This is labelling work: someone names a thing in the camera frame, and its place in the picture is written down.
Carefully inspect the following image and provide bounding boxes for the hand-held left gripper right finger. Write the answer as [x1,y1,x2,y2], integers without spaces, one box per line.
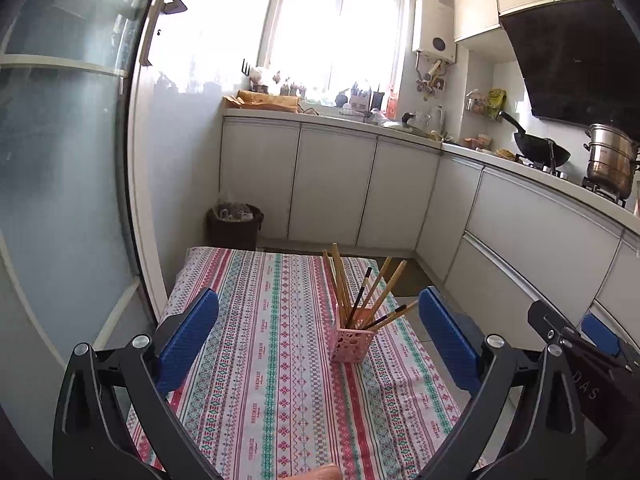
[417,286,591,480]

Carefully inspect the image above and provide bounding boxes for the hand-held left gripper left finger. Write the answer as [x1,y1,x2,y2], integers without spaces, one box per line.
[52,287,223,480]

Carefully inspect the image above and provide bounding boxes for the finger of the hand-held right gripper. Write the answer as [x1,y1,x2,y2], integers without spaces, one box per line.
[527,301,626,361]

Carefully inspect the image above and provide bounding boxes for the wooden chopstick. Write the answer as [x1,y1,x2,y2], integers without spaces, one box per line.
[356,257,392,313]
[321,250,347,323]
[372,299,420,332]
[364,260,408,326]
[331,243,351,322]

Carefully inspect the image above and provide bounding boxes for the dark-tipped chopstick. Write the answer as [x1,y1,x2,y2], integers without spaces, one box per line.
[366,303,408,331]
[347,267,374,325]

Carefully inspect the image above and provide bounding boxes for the pink plastic utensil holder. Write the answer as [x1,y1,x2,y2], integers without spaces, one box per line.
[330,312,377,363]

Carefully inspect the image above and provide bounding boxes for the person's left hand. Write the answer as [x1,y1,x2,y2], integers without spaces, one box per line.
[304,464,344,480]

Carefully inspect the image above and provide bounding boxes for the patterned striped tablecloth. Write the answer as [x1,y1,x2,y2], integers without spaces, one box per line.
[125,246,488,480]

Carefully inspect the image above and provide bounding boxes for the brown floor mat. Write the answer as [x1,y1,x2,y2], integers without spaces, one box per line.
[372,255,426,297]

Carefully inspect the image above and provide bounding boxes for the brown trash bin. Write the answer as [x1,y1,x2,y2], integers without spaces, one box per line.
[206,202,265,252]

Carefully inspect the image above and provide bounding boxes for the gas stove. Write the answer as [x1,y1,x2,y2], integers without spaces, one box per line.
[517,157,631,208]

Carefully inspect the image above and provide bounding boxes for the stainless steel pot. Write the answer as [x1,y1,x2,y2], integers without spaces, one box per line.
[582,122,640,201]

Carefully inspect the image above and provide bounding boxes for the black wok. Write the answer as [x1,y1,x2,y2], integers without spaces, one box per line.
[499,110,572,168]

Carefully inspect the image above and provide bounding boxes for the white base kitchen cabinets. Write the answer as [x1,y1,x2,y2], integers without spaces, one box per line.
[217,110,640,361]

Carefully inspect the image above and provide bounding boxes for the sliding glass door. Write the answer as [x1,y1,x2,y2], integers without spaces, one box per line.
[0,0,188,480]

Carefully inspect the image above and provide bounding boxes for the yellow snack bag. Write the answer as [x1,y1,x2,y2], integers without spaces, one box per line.
[487,88,507,121]

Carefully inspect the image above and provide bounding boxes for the brown paper bag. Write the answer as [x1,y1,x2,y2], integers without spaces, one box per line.
[223,90,301,112]

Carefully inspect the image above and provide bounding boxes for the knife block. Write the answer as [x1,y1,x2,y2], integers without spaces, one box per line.
[348,82,371,111]

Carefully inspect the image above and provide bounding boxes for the black range hood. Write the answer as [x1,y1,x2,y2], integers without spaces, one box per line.
[499,0,640,133]

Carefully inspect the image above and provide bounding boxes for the kitchen window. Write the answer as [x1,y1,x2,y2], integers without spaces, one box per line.
[257,0,406,106]

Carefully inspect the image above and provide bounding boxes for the white wall water heater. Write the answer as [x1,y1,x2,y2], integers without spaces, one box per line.
[411,0,458,66]

